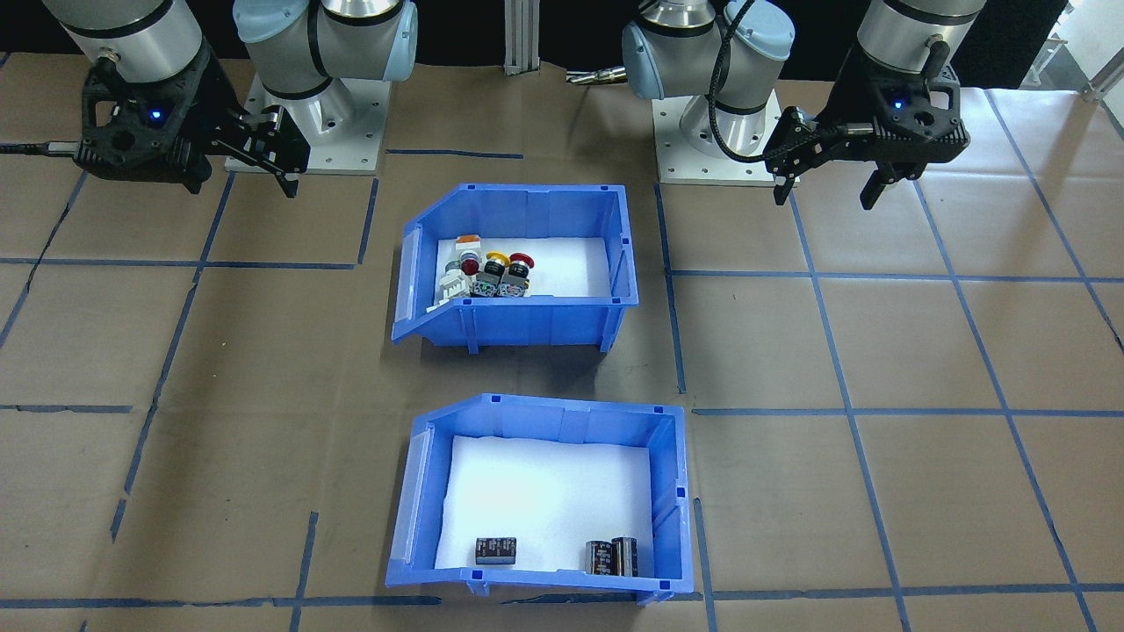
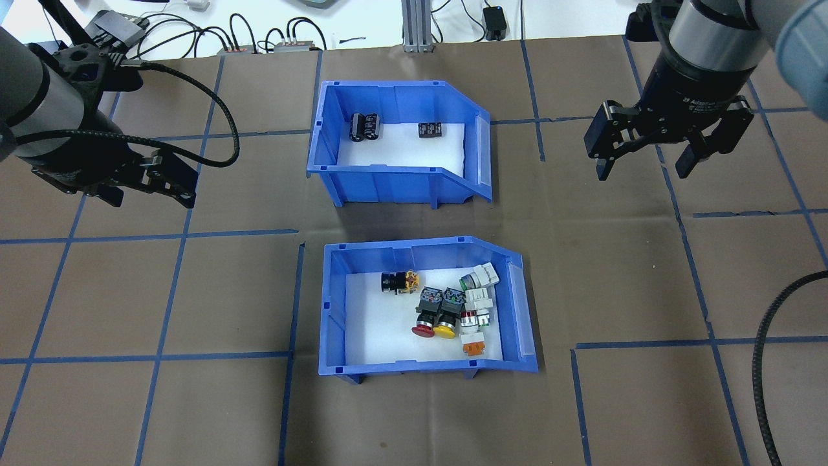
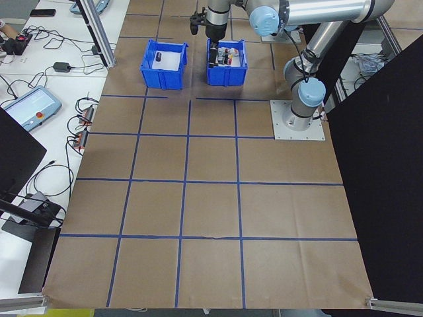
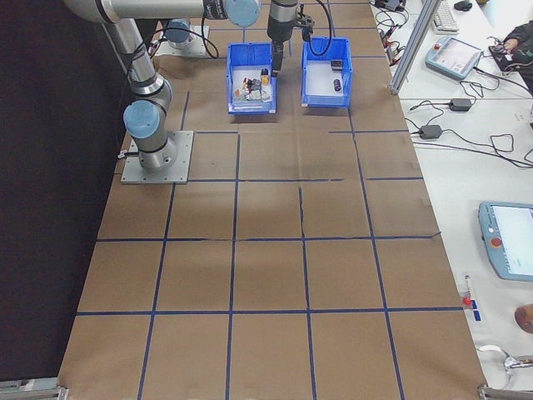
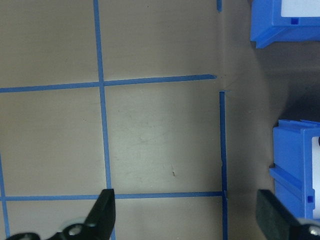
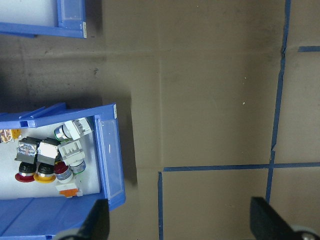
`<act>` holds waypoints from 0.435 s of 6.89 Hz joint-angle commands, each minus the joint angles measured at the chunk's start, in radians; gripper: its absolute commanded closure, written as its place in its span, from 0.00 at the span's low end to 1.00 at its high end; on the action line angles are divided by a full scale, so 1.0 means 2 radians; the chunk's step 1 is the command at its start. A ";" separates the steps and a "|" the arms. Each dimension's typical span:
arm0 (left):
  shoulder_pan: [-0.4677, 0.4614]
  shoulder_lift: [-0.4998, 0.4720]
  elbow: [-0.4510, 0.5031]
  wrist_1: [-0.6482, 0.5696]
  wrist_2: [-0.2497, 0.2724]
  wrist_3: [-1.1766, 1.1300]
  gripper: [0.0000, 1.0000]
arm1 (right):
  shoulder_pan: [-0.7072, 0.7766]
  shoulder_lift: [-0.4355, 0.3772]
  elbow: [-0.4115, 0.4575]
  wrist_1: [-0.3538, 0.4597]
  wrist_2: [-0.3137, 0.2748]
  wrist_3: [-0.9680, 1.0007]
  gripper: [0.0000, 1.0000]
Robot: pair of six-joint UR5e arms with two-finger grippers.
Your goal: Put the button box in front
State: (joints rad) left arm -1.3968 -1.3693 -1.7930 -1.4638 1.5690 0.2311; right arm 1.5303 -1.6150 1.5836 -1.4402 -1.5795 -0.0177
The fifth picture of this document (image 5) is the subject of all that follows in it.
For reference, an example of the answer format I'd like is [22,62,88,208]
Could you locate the white foam liner sheet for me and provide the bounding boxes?
[311,135,320,219]
[280,0,320,18]

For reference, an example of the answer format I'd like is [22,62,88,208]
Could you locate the blue plastic bin with capacitors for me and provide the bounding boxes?
[249,0,320,50]

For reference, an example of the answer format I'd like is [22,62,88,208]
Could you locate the blue plastic bin with buttons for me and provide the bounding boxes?
[268,119,320,221]

